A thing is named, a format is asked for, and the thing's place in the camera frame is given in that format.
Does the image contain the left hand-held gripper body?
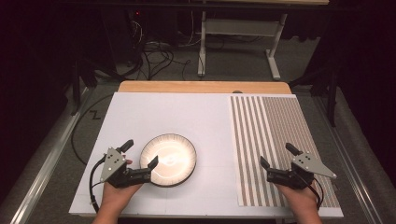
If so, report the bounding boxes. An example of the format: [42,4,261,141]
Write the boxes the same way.
[99,147,152,189]

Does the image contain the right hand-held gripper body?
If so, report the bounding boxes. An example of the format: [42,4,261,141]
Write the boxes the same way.
[266,152,338,190]

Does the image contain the person's left hand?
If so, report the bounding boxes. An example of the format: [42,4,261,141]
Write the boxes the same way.
[98,159,144,217]

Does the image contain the person's right hand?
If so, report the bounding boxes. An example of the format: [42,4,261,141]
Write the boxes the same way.
[275,183,321,217]

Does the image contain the striped placemat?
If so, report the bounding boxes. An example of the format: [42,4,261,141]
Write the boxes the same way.
[230,95,341,208]

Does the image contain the white board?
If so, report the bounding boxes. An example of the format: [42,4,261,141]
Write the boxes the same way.
[68,91,344,218]

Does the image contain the black metal stand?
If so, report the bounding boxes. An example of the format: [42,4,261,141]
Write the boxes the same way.
[69,57,82,117]
[326,66,339,128]

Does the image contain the wooden table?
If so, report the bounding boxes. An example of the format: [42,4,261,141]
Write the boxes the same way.
[117,80,292,94]

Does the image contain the dark device with red light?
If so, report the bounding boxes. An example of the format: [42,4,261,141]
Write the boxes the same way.
[125,8,148,22]

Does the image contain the right hand-held gripper cable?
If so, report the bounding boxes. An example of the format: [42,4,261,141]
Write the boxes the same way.
[306,175,325,211]

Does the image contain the hand-held gripper cable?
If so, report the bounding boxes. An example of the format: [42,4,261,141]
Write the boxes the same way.
[89,155,107,214]
[306,175,325,211]

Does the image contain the left hand-held gripper cable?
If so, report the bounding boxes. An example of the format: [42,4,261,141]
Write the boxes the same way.
[89,155,107,214]

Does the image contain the aluminium floor rail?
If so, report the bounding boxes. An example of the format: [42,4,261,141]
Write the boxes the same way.
[312,94,385,224]
[8,87,92,224]

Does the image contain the black floor cable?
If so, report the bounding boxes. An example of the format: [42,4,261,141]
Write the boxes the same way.
[70,92,117,166]

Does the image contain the tangle of black cables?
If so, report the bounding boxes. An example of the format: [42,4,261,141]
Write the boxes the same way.
[124,38,192,82]

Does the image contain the white metal desk frame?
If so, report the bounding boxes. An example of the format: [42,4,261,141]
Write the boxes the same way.
[197,10,289,81]

